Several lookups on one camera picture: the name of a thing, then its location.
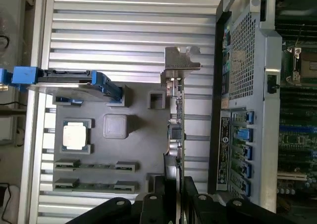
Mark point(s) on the grey parts rack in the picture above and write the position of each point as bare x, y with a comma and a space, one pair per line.
138, 149

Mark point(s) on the black case latch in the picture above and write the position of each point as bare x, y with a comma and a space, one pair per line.
273, 83

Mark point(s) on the CPU socket with metal frame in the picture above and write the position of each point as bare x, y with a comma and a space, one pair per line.
303, 65

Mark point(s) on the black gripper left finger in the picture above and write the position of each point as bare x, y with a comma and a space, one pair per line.
148, 209

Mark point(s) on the blue slot bracket clip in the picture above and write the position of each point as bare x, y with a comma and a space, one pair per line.
250, 118
248, 170
245, 135
247, 188
248, 152

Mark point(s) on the disk drive with blue carrier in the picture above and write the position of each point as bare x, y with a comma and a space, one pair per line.
74, 81

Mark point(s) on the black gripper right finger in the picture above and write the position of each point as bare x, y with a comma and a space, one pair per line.
195, 209

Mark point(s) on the white expansion slot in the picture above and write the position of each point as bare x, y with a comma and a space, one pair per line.
291, 175

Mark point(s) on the green RAM stick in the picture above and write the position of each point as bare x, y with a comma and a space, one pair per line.
96, 166
96, 186

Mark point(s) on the black label sticker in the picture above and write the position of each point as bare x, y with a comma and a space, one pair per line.
224, 147

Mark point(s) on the green motherboard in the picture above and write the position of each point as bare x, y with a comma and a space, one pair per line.
297, 149

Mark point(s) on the grey open PC case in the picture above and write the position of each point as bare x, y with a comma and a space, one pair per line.
247, 60

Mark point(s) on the CPU chip with silver lid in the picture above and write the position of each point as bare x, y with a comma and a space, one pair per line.
74, 136

